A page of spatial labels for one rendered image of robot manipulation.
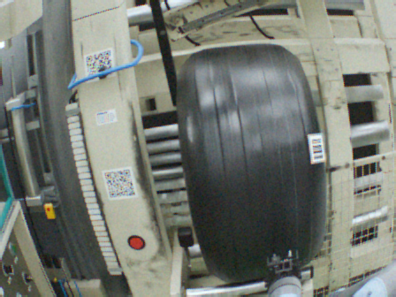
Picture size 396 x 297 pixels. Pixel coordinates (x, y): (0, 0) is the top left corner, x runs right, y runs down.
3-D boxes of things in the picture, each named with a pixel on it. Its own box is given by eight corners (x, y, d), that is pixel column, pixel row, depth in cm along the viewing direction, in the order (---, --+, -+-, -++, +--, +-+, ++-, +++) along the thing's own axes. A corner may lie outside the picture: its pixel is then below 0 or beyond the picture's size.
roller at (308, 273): (180, 286, 179) (184, 292, 182) (182, 300, 176) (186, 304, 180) (313, 262, 176) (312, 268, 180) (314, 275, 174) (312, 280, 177)
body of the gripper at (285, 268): (298, 248, 152) (300, 267, 141) (299, 278, 154) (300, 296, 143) (265, 256, 153) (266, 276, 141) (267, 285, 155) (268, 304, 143)
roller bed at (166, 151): (137, 232, 222) (113, 137, 212) (140, 212, 236) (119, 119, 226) (203, 225, 221) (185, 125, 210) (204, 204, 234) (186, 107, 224)
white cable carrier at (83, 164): (110, 274, 185) (64, 106, 169) (111, 266, 190) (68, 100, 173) (125, 274, 185) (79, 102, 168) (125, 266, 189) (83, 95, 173)
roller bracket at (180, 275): (177, 317, 176) (169, 293, 172) (180, 257, 213) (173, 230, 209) (189, 316, 175) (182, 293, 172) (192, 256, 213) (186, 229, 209)
